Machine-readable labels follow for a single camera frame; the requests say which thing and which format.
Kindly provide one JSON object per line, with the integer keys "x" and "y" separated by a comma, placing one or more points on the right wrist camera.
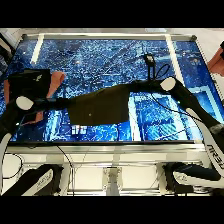
{"x": 149, "y": 60}

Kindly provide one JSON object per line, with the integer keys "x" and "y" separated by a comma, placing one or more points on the person's forearm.
{"x": 217, "y": 63}

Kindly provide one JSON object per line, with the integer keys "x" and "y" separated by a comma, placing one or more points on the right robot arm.
{"x": 186, "y": 100}

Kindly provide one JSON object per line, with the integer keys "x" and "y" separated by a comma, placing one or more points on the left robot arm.
{"x": 25, "y": 103}

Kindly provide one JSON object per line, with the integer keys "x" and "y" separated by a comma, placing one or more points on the black T-shirt with print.
{"x": 28, "y": 83}

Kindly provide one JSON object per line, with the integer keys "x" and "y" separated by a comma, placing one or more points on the black garment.
{"x": 100, "y": 106}

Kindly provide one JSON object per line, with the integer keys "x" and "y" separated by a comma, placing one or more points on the orange-brown garment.
{"x": 56, "y": 80}

